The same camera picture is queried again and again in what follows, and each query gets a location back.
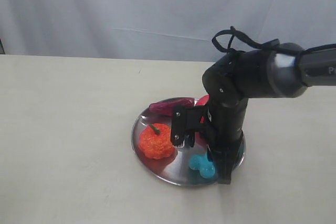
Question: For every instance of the white backdrop cloth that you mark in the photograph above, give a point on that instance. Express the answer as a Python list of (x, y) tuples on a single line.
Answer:
[(157, 29)]

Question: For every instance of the red apple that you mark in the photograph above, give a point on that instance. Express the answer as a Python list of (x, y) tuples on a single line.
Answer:
[(202, 102)]

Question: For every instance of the turquoise toy bone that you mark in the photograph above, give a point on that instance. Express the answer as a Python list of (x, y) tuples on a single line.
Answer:
[(201, 164)]

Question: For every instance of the orange toy pumpkin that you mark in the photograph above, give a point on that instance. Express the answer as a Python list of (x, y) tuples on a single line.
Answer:
[(155, 141)]

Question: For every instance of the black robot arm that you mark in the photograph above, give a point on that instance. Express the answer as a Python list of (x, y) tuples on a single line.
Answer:
[(285, 71)]

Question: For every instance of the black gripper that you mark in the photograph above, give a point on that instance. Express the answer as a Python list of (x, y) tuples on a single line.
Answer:
[(216, 127)]

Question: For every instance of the purple sweet potato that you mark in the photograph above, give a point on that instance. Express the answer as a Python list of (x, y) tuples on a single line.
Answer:
[(165, 108)]

